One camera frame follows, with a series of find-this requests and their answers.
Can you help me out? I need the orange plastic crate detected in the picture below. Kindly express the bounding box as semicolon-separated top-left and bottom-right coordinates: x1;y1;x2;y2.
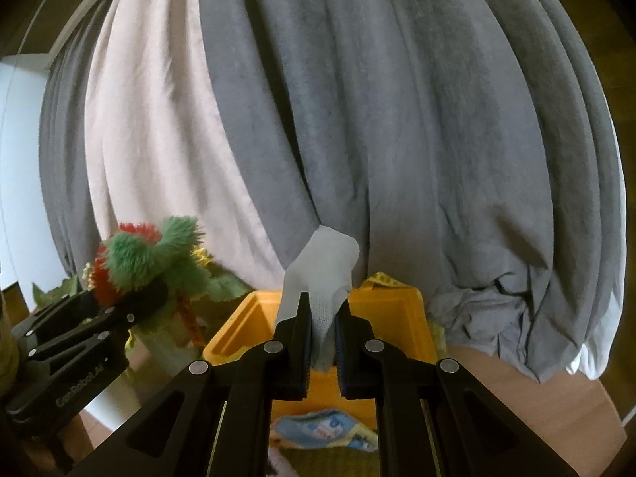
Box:
203;287;438;430

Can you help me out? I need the white vase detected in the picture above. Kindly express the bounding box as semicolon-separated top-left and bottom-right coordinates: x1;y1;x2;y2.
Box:
80;318;203;446

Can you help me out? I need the white cloth piece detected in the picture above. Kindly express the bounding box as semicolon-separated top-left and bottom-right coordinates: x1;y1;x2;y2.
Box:
276;225;360;372

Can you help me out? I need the white sheer curtain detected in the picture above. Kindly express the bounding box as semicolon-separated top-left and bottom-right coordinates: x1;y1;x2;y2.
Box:
84;0;283;290

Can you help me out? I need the green red fluffy toy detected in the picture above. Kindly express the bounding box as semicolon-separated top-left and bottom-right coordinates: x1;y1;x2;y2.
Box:
91;215;210;349

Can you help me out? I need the blue printed fabric pouch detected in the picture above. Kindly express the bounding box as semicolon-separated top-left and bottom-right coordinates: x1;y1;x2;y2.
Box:
270;409;378;452

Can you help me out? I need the grey curtain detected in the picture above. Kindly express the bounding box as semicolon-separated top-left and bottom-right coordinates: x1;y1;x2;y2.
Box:
39;0;626;381

